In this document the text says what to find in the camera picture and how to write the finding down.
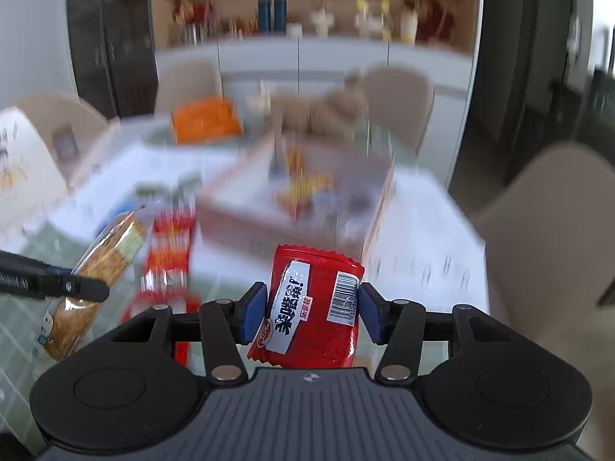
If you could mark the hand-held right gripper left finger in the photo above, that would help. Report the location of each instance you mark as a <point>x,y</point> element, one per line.
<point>254,312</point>

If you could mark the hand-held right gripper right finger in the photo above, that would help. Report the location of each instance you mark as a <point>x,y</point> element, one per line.
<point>370,314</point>

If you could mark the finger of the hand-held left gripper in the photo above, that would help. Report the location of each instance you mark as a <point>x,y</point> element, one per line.
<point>81,285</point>

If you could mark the clear bread packet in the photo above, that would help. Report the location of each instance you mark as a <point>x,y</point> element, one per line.
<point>110,249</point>

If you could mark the red snack packet white label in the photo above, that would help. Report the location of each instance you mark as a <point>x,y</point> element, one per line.
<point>312,326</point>

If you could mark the pink cardboard box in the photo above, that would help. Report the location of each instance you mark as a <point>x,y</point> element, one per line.
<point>230,221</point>

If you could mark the large red snack packet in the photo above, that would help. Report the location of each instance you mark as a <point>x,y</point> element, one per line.
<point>168,245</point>

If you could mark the white printed paper bag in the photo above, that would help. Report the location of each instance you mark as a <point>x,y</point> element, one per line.
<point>19,163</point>

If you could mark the blurred colourful snack packets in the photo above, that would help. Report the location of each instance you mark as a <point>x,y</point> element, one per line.
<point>305,187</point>

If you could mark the orange plastic bag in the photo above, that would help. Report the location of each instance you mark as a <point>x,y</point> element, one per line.
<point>206,120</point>

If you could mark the brown plush bear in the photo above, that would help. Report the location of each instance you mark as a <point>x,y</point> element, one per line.
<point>326,110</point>

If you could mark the dark glass display cabinet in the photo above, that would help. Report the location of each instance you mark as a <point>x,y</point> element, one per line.
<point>110,33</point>

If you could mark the wooden shelf with white cabinet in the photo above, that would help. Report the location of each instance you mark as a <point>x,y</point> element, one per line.
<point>336,57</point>

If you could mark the white and yellow cup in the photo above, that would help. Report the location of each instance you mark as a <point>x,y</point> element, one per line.
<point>408,29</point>

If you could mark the flower arrangement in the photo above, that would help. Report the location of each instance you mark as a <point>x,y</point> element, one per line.
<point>192,17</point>

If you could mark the white and yellow figurine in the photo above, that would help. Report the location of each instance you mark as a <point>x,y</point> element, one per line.
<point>372,19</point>

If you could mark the white vase with flowers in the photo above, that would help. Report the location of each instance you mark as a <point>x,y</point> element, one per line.
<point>322,21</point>

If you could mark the blue thermos bottle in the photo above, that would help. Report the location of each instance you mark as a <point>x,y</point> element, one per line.
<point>280,14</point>
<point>264,14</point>

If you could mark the red ornament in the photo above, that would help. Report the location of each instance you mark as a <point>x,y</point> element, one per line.
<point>435,19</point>

